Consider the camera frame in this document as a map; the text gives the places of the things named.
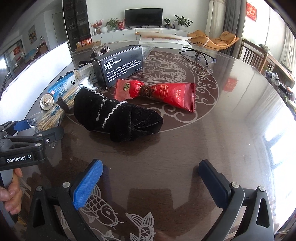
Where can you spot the grey curtain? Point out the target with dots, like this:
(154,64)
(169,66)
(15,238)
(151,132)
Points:
(232,20)

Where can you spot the black television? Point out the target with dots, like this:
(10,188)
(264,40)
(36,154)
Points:
(143,17)

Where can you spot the clear plastic bag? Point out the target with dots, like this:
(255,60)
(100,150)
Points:
(148,51)

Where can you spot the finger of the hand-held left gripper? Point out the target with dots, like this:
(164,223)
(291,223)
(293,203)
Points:
(22,125)
(53,134)

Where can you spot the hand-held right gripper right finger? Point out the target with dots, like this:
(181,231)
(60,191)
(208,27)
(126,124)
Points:
(215,185)

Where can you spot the orange wooden bench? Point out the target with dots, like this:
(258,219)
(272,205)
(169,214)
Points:
(148,30)

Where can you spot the framed wall painting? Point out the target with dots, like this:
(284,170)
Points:
(32,34)

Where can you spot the orange lounge chair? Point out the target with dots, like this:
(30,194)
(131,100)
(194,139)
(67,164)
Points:
(219,41)

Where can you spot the black frame glasses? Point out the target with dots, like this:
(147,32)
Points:
(192,53)

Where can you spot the assorted clutter pile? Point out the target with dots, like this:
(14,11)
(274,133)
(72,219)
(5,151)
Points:
(284,90)

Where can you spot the blue white medicine box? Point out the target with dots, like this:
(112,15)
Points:
(59,89)

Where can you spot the red door sign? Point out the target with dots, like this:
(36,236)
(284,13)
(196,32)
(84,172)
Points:
(17,50)

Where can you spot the black display cabinet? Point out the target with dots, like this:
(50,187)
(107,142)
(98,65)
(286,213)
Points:
(76,20)

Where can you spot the red wall decoration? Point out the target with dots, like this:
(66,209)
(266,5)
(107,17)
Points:
(251,11)

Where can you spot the white storage box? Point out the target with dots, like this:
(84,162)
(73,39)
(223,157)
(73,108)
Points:
(34,76)

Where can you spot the red flower vase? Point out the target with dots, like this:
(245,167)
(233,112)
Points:
(97,26)

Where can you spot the white television cabinet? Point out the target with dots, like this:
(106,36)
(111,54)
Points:
(129,34)

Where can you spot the round silver metal disc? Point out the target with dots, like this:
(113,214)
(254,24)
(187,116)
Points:
(47,102)

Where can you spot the black printed box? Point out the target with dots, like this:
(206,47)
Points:
(120,64)

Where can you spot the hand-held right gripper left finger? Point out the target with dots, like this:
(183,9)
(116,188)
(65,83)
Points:
(87,183)

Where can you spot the clear hair clip rhinestone bow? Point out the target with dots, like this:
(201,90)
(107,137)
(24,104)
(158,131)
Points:
(99,49)

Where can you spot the beige cardboard sheet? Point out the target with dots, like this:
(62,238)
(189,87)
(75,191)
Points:
(161,36)

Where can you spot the black velvet cloth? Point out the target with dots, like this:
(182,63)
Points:
(120,120)

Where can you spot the red snack packet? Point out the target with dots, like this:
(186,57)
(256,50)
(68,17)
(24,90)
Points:
(171,95)

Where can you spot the red gift box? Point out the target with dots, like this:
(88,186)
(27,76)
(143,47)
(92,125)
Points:
(121,25)

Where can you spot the person's left hand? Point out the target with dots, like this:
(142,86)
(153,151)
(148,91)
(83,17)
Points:
(12,194)

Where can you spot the brown cardboard box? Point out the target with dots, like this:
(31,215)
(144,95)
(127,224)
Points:
(89,46)

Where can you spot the round white vase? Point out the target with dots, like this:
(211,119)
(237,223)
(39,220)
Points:
(103,29)

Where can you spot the clear toothpick packet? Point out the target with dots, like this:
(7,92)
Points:
(49,118)

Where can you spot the small potted plant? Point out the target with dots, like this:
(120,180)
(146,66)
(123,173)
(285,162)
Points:
(167,23)

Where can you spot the black fabric item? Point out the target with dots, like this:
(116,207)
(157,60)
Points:
(83,64)

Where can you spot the green potted plant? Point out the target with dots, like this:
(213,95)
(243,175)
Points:
(112,23)

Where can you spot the white door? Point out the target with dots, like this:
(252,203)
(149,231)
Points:
(57,27)

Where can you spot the large leafy potted plant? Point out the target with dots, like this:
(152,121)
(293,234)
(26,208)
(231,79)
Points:
(182,22)

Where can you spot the wooden chair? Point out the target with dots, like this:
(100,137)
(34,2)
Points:
(254,54)

